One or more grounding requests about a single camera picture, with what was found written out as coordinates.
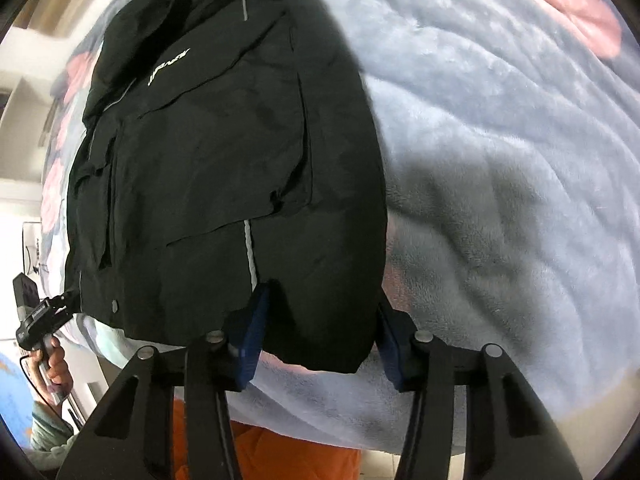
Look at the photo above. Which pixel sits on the person's left hand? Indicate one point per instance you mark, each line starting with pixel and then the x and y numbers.
pixel 57 367

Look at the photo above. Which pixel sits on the grey-green sleeved left forearm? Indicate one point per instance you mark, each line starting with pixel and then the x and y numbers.
pixel 50 430

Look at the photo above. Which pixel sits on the white wall shelf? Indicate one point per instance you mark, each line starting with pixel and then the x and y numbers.
pixel 25 105

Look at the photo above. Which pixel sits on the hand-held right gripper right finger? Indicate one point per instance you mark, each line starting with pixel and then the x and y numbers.
pixel 392 352

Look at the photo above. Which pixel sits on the black hooded jacket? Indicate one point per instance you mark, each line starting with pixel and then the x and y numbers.
pixel 225 160

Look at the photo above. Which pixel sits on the orange pants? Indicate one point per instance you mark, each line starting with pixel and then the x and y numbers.
pixel 280 450

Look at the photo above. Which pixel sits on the grey floral blanket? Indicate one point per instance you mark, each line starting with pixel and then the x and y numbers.
pixel 500 110

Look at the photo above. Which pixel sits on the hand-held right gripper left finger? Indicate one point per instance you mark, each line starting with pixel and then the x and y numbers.
pixel 252 330

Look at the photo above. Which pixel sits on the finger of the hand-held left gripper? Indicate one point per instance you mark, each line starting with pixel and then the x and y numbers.
pixel 65 304

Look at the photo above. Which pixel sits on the blue printed sheet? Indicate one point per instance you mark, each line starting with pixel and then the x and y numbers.
pixel 12 400

